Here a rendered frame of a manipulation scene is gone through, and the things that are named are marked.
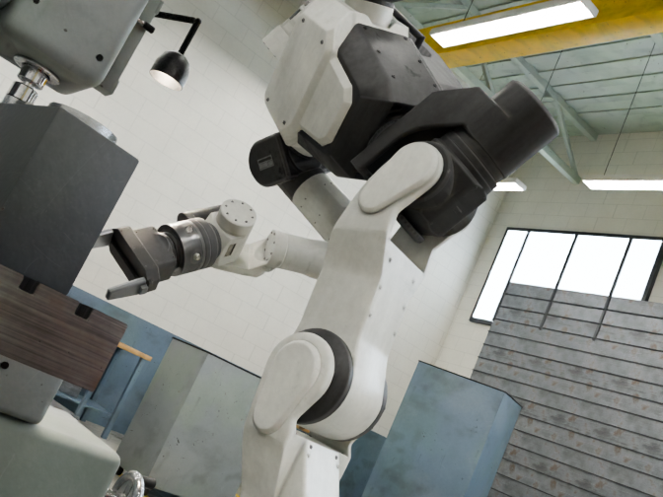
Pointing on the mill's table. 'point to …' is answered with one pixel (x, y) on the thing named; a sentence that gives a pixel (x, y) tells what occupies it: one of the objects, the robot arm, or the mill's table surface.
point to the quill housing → (68, 36)
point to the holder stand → (55, 188)
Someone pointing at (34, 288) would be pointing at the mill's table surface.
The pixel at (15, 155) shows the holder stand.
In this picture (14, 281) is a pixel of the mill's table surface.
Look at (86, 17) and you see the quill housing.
